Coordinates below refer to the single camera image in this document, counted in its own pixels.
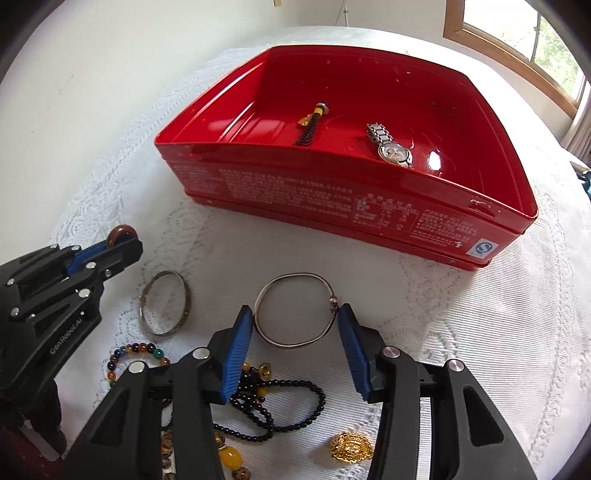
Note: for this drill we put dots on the wooden framed window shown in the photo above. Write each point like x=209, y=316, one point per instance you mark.
x=508, y=27

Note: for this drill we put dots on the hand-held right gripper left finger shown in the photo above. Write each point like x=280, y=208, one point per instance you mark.
x=235, y=355

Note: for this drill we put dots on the silver wrist watch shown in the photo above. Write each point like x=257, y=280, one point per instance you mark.
x=392, y=150

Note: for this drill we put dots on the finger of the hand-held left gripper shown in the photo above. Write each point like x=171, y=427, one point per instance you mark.
x=120, y=256
x=90, y=256

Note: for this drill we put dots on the black tassel pendant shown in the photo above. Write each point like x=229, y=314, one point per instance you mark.
x=311, y=122

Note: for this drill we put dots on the engraved silver bangle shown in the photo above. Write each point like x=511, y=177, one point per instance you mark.
x=186, y=300

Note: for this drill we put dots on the blue cloth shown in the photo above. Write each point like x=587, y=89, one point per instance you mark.
x=587, y=182

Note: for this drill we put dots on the white lace cloth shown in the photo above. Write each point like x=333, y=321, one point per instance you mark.
x=461, y=346

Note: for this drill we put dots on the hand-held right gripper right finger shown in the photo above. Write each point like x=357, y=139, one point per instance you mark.
x=353, y=350

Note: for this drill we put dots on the white bed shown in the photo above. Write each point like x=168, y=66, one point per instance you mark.
x=415, y=39

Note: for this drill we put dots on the red plastic tray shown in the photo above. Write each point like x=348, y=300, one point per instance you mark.
x=323, y=184

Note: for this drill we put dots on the person's left hand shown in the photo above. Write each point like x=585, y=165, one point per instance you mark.
x=32, y=410

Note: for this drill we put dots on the thin silver bangle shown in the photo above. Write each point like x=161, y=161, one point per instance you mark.
x=295, y=276

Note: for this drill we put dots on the white curtain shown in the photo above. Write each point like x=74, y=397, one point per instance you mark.
x=579, y=134

